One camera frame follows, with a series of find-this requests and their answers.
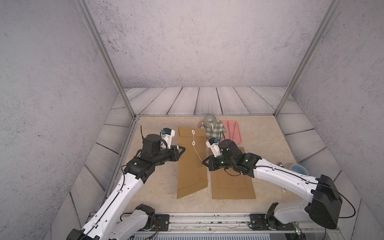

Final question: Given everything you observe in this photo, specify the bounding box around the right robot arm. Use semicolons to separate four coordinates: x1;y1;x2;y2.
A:
202;138;346;230

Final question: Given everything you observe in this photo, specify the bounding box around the aluminium frame post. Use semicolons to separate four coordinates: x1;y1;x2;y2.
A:
273;0;343;118
74;0;136;119

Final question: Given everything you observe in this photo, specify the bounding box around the green checkered cloth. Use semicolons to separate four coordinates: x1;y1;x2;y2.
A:
200;121;227;139

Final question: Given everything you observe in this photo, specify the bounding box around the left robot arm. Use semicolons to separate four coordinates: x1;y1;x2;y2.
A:
67;134;186;240

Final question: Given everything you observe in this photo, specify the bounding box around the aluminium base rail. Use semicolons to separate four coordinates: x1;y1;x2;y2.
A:
80;211;343;240

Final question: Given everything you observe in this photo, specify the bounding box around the pink plastic tray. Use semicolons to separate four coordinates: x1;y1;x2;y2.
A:
198;121;242;145

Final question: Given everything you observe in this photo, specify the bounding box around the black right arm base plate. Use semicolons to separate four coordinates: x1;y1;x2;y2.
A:
248;214;295;231

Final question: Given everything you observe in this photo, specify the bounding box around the striped grey-green bowl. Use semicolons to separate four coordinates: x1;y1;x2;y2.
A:
203;114;217;129

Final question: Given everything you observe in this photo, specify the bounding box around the aluminium frame post right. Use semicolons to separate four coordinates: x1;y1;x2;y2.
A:
273;0;343;118

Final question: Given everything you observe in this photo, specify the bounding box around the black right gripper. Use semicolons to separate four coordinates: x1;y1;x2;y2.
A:
200;154;236;171

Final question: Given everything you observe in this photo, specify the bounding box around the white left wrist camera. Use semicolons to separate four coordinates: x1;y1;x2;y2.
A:
160;128;176;150

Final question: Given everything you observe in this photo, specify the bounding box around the light blue mug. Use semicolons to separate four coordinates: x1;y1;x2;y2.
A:
290;164;309;176

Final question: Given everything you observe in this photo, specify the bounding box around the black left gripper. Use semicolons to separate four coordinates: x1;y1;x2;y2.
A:
151;144;186;167

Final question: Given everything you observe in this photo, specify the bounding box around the brown kraft file bag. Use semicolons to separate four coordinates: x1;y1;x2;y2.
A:
177;127;208;199

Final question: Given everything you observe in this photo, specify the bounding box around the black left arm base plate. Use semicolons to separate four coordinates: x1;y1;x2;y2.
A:
139;214;170;232

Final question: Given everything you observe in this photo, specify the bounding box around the aluminium frame post left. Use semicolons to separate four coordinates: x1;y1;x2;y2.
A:
74;0;136;119

